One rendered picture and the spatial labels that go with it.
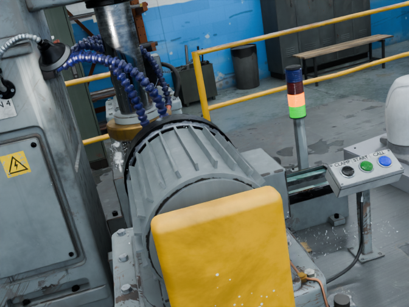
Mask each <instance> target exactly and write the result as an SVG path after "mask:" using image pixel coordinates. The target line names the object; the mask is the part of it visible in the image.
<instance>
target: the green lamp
mask: <svg viewBox="0 0 409 307"><path fill-rule="evenodd" d="M289 112H290V117H291V118H301V117H304V116H305V115H306V107H305V104H304V105H303V106H300V107H290V106H289Z"/></svg>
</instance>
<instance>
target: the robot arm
mask: <svg viewBox="0 0 409 307"><path fill-rule="evenodd" d="M385 126H386V134H387V136H382V137H381V138H380V142H381V143H382V144H384V145H386V146H385V147H382V148H379V149H376V150H375V151H374V153H375V152H379V151H382V150H387V149H390V151H392V153H393V154H394V156H395V157H396V158H397V160H398V161H399V162H401V163H405V164H407V165H409V75H406V76H402V77H399V78H397V79H396V80H395V81H394V83H393V84H392V85H391V87H390V89H389V92H388V95H387V97H386V103H385Z"/></svg>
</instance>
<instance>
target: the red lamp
mask: <svg viewBox="0 0 409 307"><path fill-rule="evenodd" d="M286 84H287V94H288V95H298V94H302V93H303V92H304V88H303V81H300V82H296V83H287V82H286Z"/></svg>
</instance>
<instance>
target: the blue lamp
mask: <svg viewBox="0 0 409 307"><path fill-rule="evenodd" d="M285 78H286V82H287V83H296V82H300V81H302V80H303V79H302V68H300V69H297V70H293V71H287V70H285Z"/></svg>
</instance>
